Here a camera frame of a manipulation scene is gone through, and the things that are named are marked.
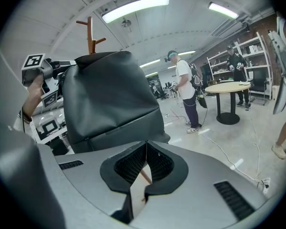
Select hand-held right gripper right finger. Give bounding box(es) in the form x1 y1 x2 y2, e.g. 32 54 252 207
130 141 269 229

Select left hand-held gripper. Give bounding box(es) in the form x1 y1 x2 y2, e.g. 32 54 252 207
21 53 77 109

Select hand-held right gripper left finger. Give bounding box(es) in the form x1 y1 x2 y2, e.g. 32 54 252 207
38 141 148 229

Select brown wooden coat rack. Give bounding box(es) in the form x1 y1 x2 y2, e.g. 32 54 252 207
76 16 153 203

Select dark grey backpack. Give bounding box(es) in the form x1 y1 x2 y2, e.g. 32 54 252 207
61 51 171 154

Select person's left forearm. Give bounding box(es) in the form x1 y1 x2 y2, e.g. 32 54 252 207
22 94 42 123

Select person's left hand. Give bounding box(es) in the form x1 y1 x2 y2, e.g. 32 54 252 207
26 75 45 100

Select white power strip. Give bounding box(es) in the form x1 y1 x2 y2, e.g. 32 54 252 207
261 177 272 193

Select person's white shirt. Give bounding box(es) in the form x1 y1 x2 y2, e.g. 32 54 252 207
0 44 65 229

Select ceiling tube light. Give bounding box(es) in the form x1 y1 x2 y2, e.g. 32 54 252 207
208 1 239 19
102 0 170 24

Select black office chair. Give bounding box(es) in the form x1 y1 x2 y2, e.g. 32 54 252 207
249 68 269 103

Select white shelf unit holding bottles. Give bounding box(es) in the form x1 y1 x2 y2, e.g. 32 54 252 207
206 31 274 102

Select white floor cable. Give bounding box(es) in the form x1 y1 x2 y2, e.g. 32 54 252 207
199 132 265 183

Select round wooden pedestal table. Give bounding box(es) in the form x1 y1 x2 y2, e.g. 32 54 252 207
204 81 251 125

